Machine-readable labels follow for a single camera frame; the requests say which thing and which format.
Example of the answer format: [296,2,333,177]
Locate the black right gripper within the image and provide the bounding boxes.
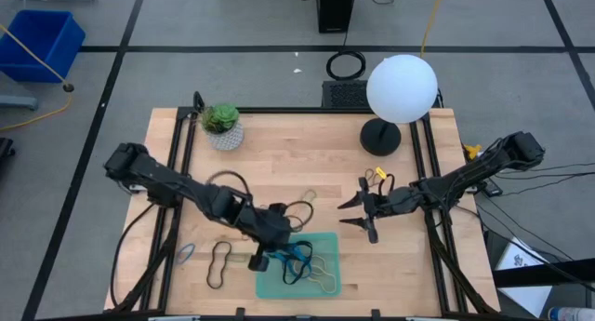
[337,176,422,246]

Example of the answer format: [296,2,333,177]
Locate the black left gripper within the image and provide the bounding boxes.
[241,202,294,273]

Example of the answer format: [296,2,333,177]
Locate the large blue rubber band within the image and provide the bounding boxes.
[268,242,313,269]

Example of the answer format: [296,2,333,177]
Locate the thin dark rubber band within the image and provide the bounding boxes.
[283,199,316,233]
[285,213,308,232]

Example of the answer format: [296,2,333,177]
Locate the wide black rubber band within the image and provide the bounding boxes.
[281,240,315,286]

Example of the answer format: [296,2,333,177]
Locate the large cream rubber band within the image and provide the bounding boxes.
[292,254,339,294]

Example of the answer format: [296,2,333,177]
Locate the small light blue rubber band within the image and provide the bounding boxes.
[175,242,197,265]

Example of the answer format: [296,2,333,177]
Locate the teal translucent plastic bin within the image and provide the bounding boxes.
[254,231,343,301]

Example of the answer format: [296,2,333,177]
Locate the large thin black rubber band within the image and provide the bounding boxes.
[205,240,233,290]

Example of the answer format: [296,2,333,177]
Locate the blue plastic storage bin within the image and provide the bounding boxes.
[0,8,87,84]

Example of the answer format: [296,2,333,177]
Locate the black perforated box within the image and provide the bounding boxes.
[320,78,373,111]

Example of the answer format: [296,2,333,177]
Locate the succulent in grey patterned pot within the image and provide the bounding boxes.
[199,101,245,153]

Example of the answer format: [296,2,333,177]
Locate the white globe lamp black base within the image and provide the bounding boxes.
[359,54,440,157]

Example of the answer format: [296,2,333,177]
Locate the black power adapter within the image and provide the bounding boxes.
[481,179,504,197]

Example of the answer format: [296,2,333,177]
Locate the white cardboard box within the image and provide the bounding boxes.
[493,236,554,318]

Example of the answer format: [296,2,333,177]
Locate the black bar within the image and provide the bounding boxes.
[492,258,595,288]

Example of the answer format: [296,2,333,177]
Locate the black computer tower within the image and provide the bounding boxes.
[315,0,357,34]

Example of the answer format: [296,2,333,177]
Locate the white and blue bottle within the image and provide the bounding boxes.
[548,305,595,321]

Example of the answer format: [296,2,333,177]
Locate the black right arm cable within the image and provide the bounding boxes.
[377,172,396,197]

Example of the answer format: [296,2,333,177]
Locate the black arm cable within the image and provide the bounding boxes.
[205,169,252,199]
[377,172,396,197]

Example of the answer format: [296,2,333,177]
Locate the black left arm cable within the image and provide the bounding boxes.
[205,169,252,199]

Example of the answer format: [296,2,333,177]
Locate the black aluminium table frame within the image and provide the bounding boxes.
[104,104,501,321]

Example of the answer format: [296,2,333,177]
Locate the coiled black cable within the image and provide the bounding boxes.
[324,49,367,82]

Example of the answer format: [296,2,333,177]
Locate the black power cable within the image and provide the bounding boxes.
[110,202,157,308]

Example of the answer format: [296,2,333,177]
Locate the yellow floor cable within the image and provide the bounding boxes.
[419,0,447,60]
[0,22,75,132]

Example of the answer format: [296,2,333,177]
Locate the black floor cable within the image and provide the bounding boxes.
[493,161,595,197]

